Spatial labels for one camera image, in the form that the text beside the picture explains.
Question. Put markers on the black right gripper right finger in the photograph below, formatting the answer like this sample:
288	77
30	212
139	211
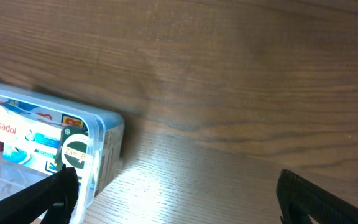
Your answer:
301	201

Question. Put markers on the green Zam-Buk tin box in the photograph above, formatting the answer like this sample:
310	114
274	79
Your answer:
72	150

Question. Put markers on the blue Cool Fever box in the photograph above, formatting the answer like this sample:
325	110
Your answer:
114	129

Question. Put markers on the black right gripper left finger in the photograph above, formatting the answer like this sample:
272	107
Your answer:
54	196

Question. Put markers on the clear plastic container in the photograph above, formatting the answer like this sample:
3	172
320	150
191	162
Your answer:
23	163

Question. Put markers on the white Panadol box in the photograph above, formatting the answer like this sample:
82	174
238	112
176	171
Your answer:
18	125

